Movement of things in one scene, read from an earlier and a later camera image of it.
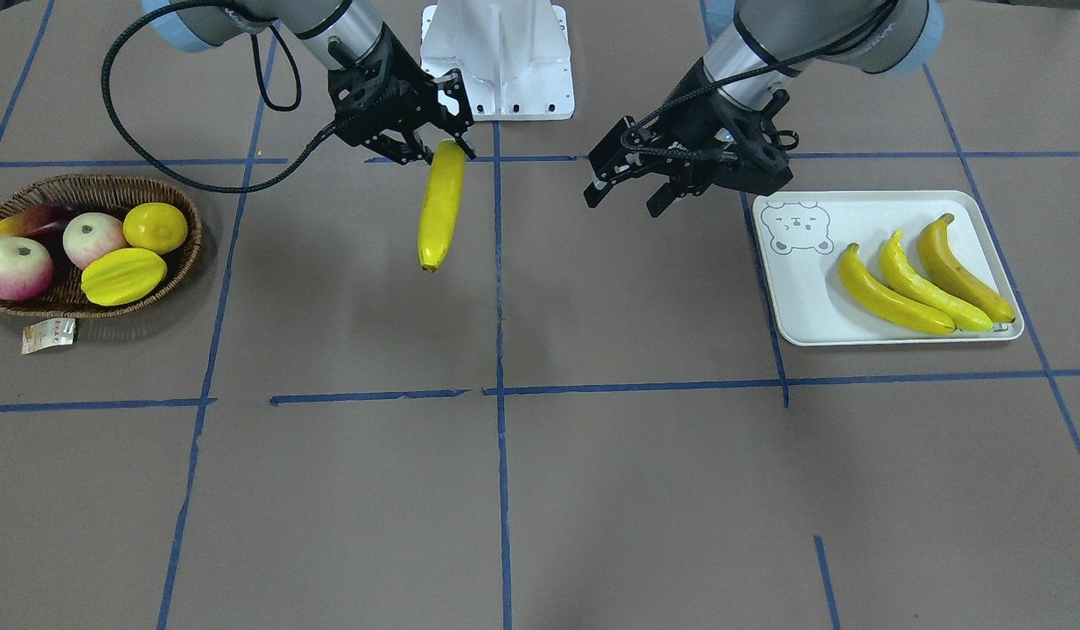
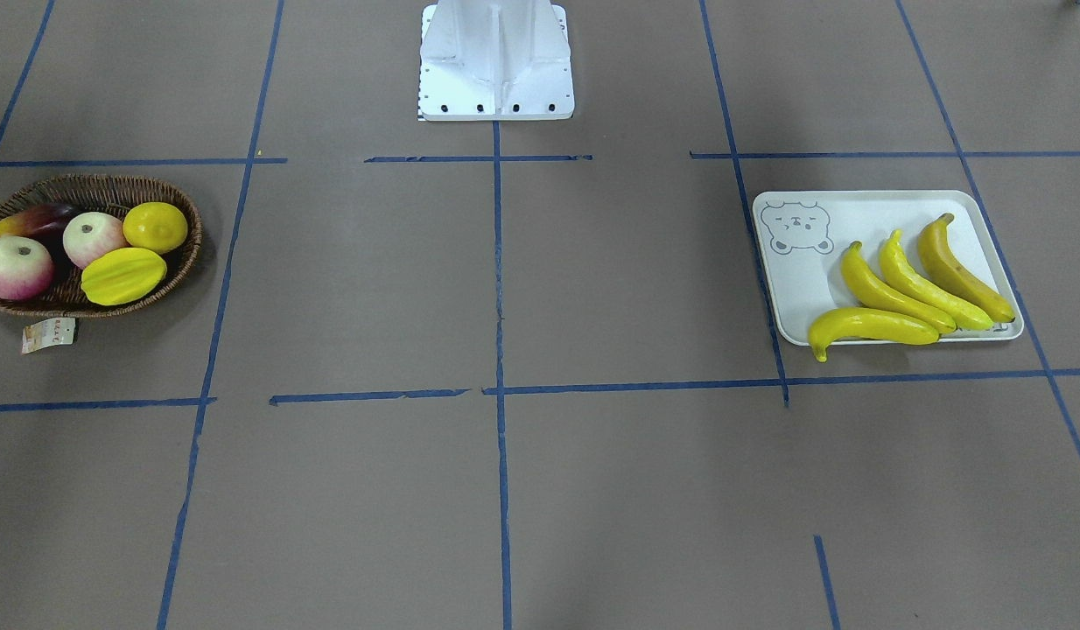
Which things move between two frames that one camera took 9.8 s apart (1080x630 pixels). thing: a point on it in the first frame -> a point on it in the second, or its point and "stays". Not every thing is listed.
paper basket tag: x=47 y=333 stays
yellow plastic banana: x=441 y=204 -> x=867 y=324
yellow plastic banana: x=870 y=296 stays
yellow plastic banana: x=944 y=265 stays
